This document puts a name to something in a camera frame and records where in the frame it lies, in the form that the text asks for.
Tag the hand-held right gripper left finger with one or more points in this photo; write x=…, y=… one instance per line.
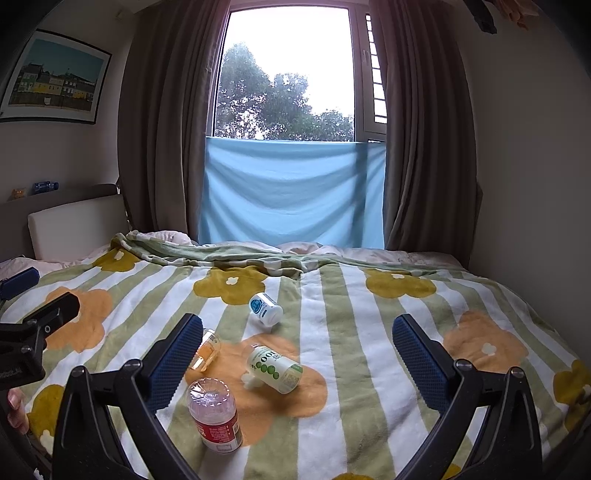
x=173, y=360

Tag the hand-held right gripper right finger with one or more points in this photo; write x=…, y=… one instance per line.
x=422, y=364

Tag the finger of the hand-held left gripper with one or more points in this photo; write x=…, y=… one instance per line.
x=18, y=282
x=55, y=311

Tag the small white blue-label bottle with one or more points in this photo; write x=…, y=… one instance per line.
x=267, y=310

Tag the person's left hand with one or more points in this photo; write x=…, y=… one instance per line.
x=17, y=413

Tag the small amber glass bottle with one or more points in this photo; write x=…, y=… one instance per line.
x=207, y=353

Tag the clear bottle with red label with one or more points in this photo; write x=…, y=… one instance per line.
x=217, y=417

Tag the white headboard cushion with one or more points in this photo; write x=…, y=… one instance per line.
x=78, y=226

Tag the striped flower print blanket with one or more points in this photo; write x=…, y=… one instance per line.
x=351, y=323

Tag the small orange figurine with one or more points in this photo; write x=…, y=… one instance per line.
x=19, y=194

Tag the blue plastic bottle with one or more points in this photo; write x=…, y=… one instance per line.
x=45, y=187

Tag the white bottle with green dots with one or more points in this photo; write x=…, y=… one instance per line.
x=272, y=369

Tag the dark brown headboard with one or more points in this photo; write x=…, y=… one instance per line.
x=92, y=189

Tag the light blue cloth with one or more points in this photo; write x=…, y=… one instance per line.
x=286, y=194

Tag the brown curtain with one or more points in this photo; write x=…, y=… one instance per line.
x=166, y=115
x=429, y=138

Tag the window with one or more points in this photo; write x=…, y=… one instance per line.
x=286, y=46

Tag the dark hanging item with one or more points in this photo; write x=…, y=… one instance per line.
x=485, y=16

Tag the beige hanging item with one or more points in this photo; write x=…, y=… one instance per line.
x=517, y=11

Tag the framed wall poster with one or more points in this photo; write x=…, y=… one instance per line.
x=55, y=76

